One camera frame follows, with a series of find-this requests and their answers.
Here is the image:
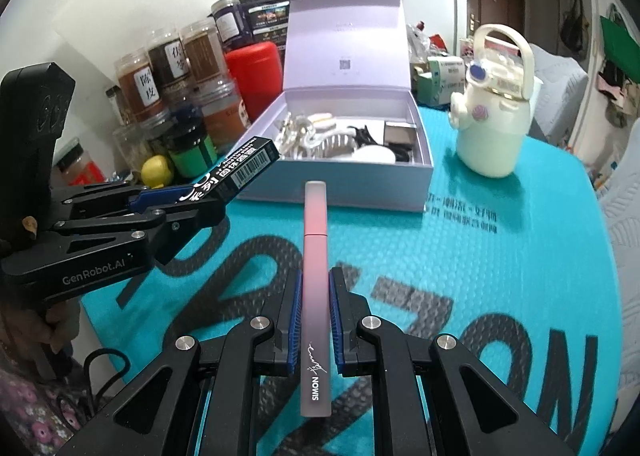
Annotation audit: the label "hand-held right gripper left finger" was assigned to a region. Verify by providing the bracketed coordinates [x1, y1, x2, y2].
[82, 271, 306, 456]

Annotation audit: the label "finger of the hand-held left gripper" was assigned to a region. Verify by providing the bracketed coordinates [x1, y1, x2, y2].
[51, 180, 202, 223]
[59, 200, 231, 265]

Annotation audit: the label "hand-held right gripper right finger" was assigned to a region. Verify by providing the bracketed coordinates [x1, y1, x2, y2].
[327, 266, 576, 456]

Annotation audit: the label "pink gradient pen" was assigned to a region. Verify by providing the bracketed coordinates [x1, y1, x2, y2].
[298, 180, 333, 418]

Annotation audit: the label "black narrow carton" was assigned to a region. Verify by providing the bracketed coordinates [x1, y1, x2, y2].
[177, 135, 281, 209]

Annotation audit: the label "small clear hair clip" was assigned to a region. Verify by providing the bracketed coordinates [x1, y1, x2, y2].
[274, 116, 311, 157]

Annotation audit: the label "wavy marbled hair claw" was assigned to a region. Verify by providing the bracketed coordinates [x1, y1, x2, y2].
[300, 129, 357, 159]

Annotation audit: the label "grey crescent hair clip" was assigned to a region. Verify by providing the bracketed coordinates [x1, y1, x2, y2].
[306, 112, 337, 131]

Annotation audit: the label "round white tin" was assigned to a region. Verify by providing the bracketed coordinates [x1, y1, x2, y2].
[352, 145, 396, 165]

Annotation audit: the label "white hinged gift box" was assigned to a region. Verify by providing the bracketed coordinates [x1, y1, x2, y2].
[235, 0, 435, 213]

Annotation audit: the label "person's left hand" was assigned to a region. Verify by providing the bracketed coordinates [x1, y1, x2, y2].
[0, 286, 83, 367]

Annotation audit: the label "yellow lemon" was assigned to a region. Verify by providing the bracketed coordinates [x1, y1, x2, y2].
[141, 155, 174, 187]

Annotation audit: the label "red label jar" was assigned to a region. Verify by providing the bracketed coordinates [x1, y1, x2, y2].
[55, 136, 106, 187]

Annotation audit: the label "clear jar pale contents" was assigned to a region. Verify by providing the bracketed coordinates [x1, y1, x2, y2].
[112, 114, 171, 172]

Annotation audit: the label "dark jar green label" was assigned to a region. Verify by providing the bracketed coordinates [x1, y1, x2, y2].
[167, 123, 218, 177]

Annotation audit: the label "orange-brown spice jar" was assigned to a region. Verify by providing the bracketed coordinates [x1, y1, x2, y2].
[192, 79, 251, 142]

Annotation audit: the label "white label orange jar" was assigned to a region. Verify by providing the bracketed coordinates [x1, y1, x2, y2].
[114, 49, 166, 124]

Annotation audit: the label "teal bubble mailer mat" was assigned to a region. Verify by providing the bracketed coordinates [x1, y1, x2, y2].
[80, 104, 623, 456]

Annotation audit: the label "white label dark jar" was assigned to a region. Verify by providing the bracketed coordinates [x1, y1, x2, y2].
[148, 26, 191, 92]

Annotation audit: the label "brown spice jar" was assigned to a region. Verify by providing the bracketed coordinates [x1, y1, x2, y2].
[180, 19, 223, 82]

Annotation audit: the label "red canister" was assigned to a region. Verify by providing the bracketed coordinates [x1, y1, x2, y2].
[224, 41, 286, 124]

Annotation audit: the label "dark purple jar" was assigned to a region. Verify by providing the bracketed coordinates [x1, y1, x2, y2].
[210, 0, 251, 50]

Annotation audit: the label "dark printed snack box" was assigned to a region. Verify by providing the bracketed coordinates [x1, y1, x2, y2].
[239, 0, 291, 44]

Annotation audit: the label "cream cartoon water bottle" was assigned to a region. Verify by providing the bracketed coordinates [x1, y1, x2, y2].
[449, 24, 543, 178]

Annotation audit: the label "floral print clothing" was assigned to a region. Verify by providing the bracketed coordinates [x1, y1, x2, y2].
[0, 351, 101, 456]

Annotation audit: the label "green white carton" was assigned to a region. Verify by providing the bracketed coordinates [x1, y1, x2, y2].
[417, 56, 468, 107]

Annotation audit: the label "crumpled clear plastic bag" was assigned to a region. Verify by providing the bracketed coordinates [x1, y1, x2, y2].
[407, 24, 446, 67]

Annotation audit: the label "light blue leaf-pattern chair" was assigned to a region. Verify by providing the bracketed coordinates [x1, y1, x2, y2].
[527, 44, 588, 147]

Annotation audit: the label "black hanging bag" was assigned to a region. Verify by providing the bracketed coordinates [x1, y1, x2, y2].
[559, 0, 586, 54]

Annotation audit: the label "green tote bag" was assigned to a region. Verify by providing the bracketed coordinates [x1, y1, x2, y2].
[600, 16, 640, 67]

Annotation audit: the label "thin black cable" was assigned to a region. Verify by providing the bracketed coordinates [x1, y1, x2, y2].
[55, 348, 131, 437]

